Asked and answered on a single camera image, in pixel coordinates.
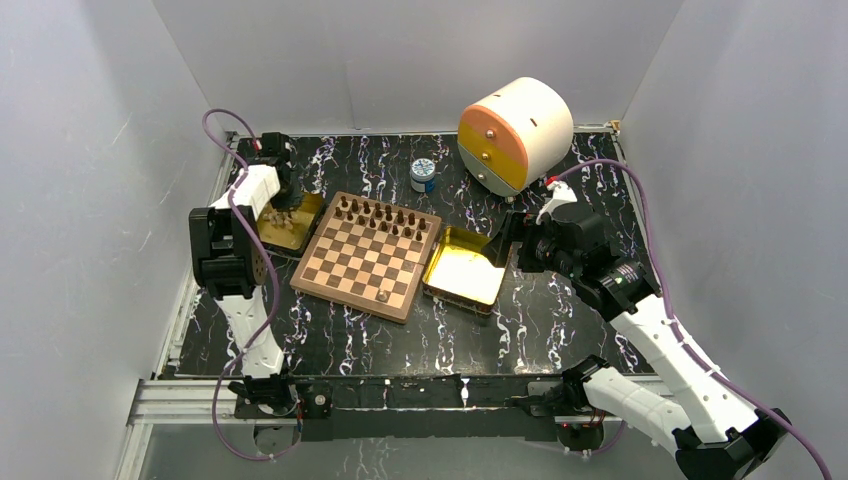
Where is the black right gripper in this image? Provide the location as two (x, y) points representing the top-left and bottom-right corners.
(480, 210), (580, 280)

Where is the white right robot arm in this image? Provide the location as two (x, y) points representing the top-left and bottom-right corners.
(482, 200), (788, 479)

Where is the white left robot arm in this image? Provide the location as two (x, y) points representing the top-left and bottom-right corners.
(188, 132), (293, 379)

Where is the gold tin with white pieces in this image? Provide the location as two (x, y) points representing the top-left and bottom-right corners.
(257, 192), (326, 258)

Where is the row of dark chess pieces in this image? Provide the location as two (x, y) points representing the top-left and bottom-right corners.
(323, 193), (434, 244)

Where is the wooden chess board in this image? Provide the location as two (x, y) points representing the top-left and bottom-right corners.
(290, 192), (442, 325)

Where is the empty gold square tin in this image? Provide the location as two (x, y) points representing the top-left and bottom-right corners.
(422, 226), (506, 316)

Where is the small blue white jar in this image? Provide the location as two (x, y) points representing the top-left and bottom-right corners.
(410, 158), (436, 193)

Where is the round pastel drawer cabinet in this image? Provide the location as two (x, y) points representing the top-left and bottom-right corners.
(457, 77), (574, 198)

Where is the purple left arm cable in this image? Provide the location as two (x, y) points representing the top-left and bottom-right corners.
(201, 108), (301, 463)

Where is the aluminium front rail frame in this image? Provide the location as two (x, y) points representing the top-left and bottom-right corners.
(115, 374), (670, 480)

